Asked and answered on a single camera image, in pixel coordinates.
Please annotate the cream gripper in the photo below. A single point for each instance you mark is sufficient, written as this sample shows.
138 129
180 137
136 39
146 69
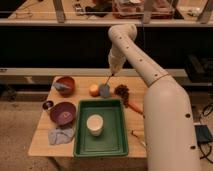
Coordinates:
115 63

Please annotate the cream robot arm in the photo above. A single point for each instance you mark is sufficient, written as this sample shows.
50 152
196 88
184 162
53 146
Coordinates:
170 136

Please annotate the grey blue cup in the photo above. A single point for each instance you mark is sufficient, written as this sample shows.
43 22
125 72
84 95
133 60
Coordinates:
104 90

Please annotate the white plastic cup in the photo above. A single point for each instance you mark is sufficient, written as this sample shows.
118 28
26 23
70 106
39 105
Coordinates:
95 124

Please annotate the small dark metal cup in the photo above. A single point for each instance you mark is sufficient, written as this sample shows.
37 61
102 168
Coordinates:
47 105

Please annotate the dark grape bunch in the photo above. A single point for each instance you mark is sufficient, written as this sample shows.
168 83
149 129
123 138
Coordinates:
123 92

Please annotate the wooden table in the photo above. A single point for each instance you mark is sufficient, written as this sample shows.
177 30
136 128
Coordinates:
134 121

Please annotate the orange fruit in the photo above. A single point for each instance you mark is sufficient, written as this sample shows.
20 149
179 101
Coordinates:
94 90

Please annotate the red tray on shelf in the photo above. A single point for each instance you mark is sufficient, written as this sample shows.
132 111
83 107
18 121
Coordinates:
135 9

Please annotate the orange carrot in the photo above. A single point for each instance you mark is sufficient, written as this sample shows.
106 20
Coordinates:
135 108

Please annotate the brown bowl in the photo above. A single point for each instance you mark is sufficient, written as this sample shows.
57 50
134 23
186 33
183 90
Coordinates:
65 86

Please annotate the purple bowl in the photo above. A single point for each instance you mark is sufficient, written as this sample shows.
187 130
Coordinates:
63 113

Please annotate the green plastic tray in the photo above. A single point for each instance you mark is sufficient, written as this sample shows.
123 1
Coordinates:
113 139

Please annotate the black box at right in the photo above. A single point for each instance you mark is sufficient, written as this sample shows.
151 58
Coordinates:
199 69

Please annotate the grey cloth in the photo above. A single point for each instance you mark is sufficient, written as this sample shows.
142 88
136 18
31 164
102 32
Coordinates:
60 136

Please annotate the wooden handled tool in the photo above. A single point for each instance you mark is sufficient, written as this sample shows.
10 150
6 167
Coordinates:
140 138

